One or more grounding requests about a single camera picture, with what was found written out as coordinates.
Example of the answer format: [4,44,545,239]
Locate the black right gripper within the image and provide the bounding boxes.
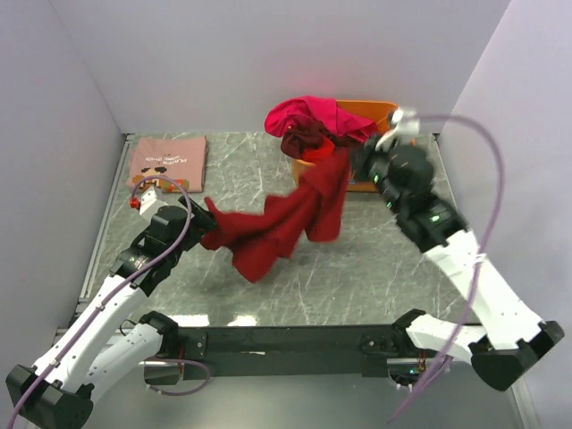
[348,135,404,215]

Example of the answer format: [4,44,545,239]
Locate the dark red t-shirt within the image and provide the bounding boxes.
[201,148,350,282]

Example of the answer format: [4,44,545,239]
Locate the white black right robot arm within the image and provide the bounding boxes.
[351,133,564,391]

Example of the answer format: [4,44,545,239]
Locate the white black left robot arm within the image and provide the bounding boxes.
[6,190,216,428]

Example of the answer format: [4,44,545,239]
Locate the bright red crumpled shirt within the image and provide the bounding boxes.
[301,136,335,164]

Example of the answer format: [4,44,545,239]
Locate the orange plastic laundry basket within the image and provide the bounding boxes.
[291,99,399,193]

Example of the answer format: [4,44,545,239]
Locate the folded pink printed t-shirt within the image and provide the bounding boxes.
[127,136,208,193]

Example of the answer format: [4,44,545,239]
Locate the magenta pink crumpled shirt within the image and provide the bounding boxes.
[264,96,374,138]

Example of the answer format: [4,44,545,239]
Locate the dark maroon crumpled shirt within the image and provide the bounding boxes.
[281,122,329,161]

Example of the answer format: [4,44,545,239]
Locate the black base crossbar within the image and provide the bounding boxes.
[159,324,436,377]

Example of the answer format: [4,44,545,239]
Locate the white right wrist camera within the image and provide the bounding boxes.
[374,107,420,152]

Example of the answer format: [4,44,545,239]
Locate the aluminium frame rail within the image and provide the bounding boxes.
[53,133,135,345]

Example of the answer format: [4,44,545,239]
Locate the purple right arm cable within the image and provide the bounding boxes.
[386,114,505,425]

